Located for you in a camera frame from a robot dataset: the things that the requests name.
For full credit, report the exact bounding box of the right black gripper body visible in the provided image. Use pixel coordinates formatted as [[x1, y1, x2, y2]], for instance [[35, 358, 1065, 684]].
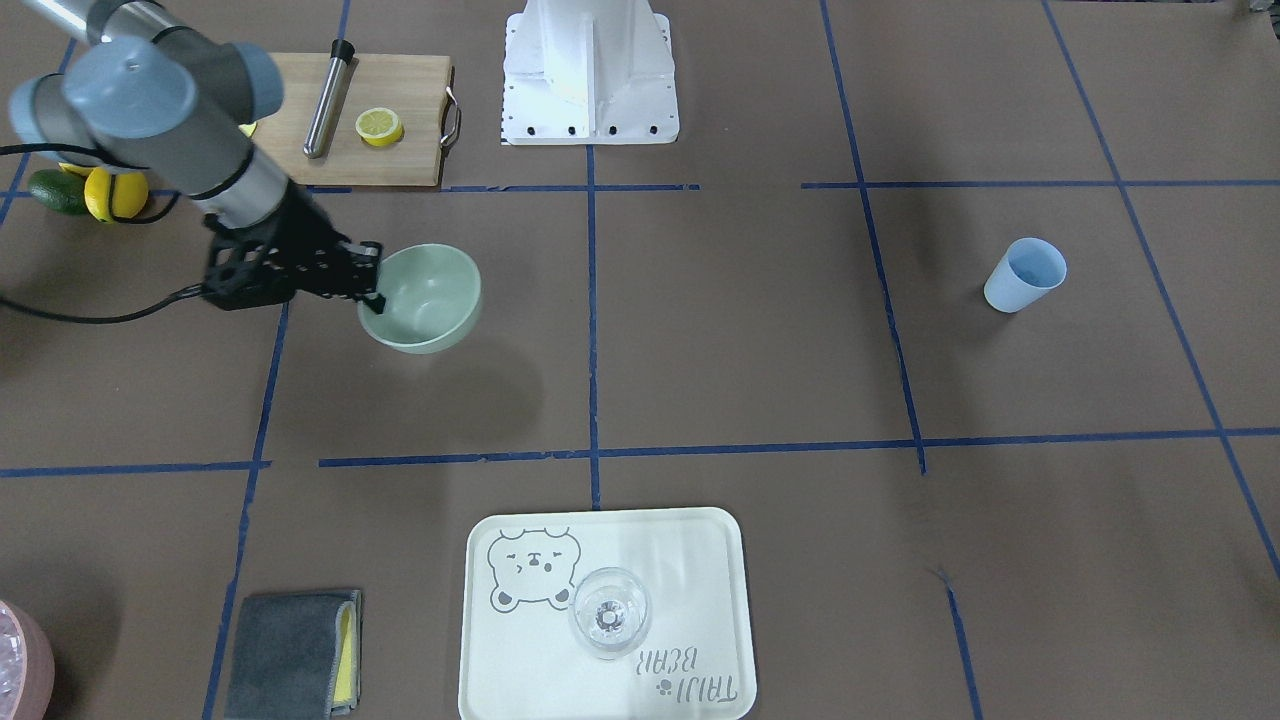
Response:
[[201, 188, 364, 311]]

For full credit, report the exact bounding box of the green bowl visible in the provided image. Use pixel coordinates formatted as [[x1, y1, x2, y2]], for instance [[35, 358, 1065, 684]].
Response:
[[357, 243, 483, 355]]

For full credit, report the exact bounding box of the light blue cup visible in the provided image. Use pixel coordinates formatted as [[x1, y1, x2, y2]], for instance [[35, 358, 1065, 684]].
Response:
[[983, 237, 1068, 314]]

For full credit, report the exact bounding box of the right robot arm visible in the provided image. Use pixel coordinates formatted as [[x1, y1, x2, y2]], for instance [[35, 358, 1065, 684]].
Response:
[[9, 1, 387, 314]]

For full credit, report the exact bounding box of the pink bowl with ice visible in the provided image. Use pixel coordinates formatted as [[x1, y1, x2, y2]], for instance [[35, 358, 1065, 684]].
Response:
[[1, 600, 56, 719]]

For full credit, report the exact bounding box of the lemon half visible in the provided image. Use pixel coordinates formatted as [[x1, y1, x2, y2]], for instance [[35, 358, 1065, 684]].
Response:
[[355, 108, 404, 149]]

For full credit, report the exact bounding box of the wooden cutting board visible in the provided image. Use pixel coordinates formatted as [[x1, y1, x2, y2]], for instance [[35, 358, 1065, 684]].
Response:
[[251, 53, 460, 187]]

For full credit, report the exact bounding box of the yellow lemon front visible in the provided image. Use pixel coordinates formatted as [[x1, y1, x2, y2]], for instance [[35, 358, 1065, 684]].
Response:
[[84, 167, 150, 224]]

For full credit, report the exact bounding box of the yellow lemon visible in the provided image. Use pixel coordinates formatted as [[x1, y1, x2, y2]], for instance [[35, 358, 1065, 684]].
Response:
[[59, 161, 93, 178], [84, 167, 150, 224]]

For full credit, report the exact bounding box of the steel muddler black tip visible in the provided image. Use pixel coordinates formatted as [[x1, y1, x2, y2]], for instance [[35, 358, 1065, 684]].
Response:
[[302, 38, 355, 159]]

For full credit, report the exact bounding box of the yellow lemon back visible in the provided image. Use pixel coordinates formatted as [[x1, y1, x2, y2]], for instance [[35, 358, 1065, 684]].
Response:
[[59, 161, 93, 178]]

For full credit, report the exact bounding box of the green avocado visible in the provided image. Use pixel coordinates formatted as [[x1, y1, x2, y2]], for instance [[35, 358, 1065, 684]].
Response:
[[27, 169, 90, 217]]

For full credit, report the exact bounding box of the grey yellow folded cloth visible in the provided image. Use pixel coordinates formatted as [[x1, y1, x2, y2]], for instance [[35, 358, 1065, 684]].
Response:
[[224, 588, 364, 719]]

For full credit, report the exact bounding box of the clear wine glass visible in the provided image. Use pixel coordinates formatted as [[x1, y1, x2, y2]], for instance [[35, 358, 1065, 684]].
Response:
[[570, 566, 653, 661]]

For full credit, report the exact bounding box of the cream bear tray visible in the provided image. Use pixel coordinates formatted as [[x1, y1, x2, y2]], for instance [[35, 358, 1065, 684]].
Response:
[[458, 507, 758, 719]]

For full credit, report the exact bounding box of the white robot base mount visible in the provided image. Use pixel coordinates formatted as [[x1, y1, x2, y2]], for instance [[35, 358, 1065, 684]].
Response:
[[500, 1, 681, 146]]

